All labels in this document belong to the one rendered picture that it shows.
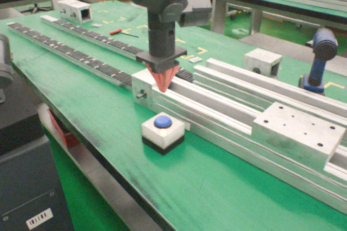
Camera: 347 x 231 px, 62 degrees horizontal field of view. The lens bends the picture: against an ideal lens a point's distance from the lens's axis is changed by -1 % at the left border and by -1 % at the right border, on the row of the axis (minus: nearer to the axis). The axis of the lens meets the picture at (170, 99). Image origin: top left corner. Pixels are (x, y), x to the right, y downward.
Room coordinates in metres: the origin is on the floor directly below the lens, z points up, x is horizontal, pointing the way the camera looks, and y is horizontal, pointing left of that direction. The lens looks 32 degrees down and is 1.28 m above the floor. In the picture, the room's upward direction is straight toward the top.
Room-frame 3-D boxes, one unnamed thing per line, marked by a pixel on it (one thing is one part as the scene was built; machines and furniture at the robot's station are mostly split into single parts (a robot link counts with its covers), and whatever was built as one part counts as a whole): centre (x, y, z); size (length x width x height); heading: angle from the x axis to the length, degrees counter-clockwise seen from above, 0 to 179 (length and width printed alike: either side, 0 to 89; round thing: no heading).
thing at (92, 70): (1.23, 0.52, 0.79); 0.96 x 0.04 x 0.03; 47
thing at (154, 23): (0.59, 0.01, 1.11); 0.07 x 0.06 x 0.07; 108
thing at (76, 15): (1.67, 0.53, 0.83); 0.11 x 0.10 x 0.10; 139
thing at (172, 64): (0.58, 0.03, 0.98); 0.07 x 0.07 x 0.09; 47
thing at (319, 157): (0.50, -0.27, 0.87); 0.16 x 0.11 x 0.07; 47
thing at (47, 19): (1.37, 0.39, 0.79); 0.96 x 0.04 x 0.03; 47
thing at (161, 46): (0.59, 0.02, 1.05); 0.10 x 0.07 x 0.07; 137
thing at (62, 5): (1.75, 0.61, 0.83); 0.11 x 0.10 x 0.10; 141
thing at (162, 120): (0.59, 0.02, 0.84); 0.04 x 0.04 x 0.02
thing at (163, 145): (0.60, 0.01, 0.81); 0.10 x 0.08 x 0.06; 137
